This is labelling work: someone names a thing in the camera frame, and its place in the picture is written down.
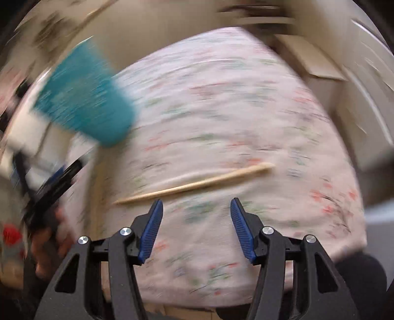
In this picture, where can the person's left hand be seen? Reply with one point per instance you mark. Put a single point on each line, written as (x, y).
(46, 249)

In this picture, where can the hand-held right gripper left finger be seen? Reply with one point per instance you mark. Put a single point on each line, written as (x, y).
(150, 233)

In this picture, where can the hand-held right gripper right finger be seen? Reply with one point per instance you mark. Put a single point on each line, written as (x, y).
(243, 233)

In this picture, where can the floral tablecloth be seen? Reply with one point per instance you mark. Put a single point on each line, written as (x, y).
(231, 123)

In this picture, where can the person's dark trouser leg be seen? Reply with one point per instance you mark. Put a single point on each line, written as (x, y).
(360, 286)

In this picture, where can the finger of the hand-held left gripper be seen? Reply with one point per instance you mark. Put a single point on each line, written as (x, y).
(52, 193)

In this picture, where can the white step stool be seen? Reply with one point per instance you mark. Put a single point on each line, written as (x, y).
(311, 58)

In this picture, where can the wooden chopstick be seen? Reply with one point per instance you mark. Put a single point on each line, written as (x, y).
(197, 186)

